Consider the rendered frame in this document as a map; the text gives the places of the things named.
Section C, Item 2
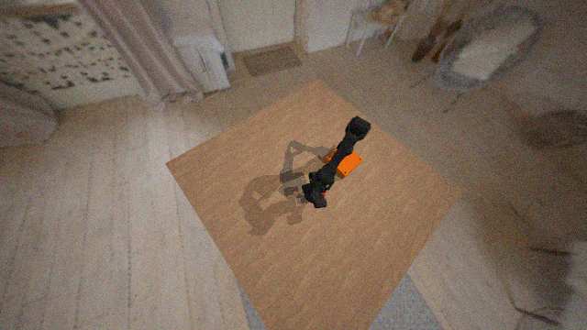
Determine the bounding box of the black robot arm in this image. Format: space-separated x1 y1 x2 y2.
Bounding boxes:
302 116 371 204

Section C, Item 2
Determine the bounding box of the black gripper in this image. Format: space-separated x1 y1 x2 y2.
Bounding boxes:
308 171 327 208

